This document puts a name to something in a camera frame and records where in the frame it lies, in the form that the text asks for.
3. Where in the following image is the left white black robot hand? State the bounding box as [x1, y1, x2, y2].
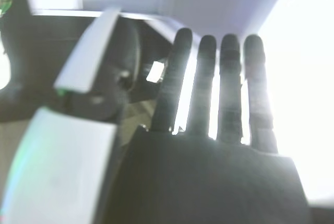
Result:
[0, 8, 312, 224]

